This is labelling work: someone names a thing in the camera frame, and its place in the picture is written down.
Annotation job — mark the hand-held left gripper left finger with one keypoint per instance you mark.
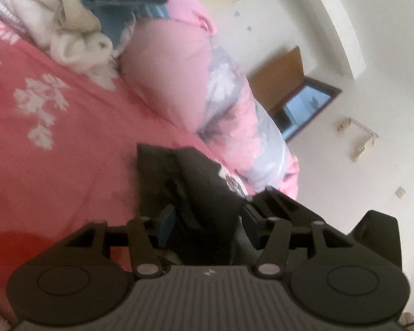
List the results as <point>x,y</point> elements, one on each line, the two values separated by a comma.
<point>166,226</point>

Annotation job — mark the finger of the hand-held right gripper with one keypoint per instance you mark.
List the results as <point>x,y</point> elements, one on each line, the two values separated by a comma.
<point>286,207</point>

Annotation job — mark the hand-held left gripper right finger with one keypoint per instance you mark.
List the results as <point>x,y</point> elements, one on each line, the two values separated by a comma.
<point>252,227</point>

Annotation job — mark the dark grey garment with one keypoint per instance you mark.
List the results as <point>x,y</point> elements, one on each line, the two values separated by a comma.
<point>193,193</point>

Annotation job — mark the pink floral bed sheet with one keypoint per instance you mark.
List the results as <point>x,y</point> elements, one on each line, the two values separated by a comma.
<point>72,144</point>

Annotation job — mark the wooden framed window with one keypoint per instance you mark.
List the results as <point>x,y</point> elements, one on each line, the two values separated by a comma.
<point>279,76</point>

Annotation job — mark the pink grey floral quilt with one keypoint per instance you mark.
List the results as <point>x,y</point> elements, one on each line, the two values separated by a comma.
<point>165,76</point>

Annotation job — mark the white towel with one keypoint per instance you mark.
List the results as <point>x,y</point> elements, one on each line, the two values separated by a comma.
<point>76,48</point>

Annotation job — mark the light blue striped cloth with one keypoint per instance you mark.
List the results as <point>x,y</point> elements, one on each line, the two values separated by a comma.
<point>155,11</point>

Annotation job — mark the blue jeans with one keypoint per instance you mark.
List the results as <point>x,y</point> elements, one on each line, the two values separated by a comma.
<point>124,3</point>

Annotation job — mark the off-white garment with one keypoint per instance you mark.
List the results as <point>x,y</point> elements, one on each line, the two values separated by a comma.
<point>31,3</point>

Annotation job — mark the wall socket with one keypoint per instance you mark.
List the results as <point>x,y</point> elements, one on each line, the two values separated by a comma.
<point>400,192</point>

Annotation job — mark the wall shelf bracket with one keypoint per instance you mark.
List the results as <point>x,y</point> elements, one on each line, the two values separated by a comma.
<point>358,153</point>

